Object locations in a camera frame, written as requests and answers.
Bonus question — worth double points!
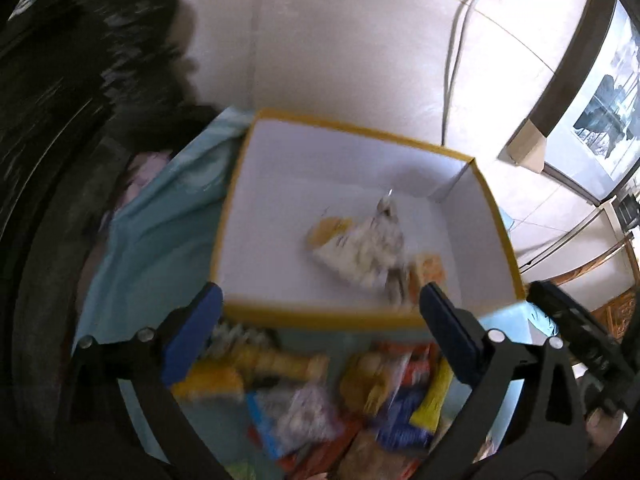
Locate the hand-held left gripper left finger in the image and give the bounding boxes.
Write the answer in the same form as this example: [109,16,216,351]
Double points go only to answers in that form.
[67,282,226,480]

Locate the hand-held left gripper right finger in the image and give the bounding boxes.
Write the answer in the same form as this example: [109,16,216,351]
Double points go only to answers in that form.
[419,282,591,480]

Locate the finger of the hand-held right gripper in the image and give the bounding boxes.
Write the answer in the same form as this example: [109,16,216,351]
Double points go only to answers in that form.
[527,280,623,376]

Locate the small orange snack packet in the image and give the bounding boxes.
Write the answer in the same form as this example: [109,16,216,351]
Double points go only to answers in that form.
[407,254,447,302]

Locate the tan biscuit snack packet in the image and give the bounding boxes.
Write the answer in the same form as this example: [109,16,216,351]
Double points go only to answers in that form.
[340,350,401,417]

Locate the white yellow snack packet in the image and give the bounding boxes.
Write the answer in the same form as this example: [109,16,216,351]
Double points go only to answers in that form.
[306,199,408,306]

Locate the red snack packet clear window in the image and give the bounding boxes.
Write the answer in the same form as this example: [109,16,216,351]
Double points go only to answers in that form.
[245,384,347,461]

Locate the yellow cardboard box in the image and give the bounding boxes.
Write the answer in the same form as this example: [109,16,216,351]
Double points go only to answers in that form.
[209,107,527,331]

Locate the red black snack packet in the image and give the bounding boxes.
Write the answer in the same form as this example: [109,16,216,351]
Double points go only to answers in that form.
[375,342,442,392]

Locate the wooden chair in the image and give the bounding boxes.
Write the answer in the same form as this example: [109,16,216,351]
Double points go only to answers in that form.
[550,240,640,346]

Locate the yellow snack bar packet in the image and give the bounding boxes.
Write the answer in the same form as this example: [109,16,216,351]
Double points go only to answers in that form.
[410,355,454,434]

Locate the long yellow brown snack packet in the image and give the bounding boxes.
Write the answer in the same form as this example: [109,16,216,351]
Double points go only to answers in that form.
[172,325,331,403]

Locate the light blue printed cloth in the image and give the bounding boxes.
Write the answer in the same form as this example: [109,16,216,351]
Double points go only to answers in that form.
[75,107,561,480]

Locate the blue snack packet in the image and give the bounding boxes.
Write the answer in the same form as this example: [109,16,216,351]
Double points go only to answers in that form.
[374,390,437,457]

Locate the beige snack packet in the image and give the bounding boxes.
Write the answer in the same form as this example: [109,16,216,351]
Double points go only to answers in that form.
[345,430,418,480]

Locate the patterned seat cushion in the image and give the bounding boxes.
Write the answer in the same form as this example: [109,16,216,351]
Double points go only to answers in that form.
[114,152,172,213]

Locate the cardboard piece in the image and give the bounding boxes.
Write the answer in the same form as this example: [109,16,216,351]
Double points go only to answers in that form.
[506,120,551,173]

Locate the red snack bar packet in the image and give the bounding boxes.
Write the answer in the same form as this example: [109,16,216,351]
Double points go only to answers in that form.
[280,420,362,480]

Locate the framed picture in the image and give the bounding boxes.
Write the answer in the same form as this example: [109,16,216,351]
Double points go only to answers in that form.
[530,0,640,206]

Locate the dark carved wooden furniture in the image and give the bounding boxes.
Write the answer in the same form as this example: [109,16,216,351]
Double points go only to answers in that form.
[0,0,226,480]

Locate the white cable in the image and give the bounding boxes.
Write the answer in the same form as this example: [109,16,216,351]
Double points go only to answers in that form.
[441,0,482,147]

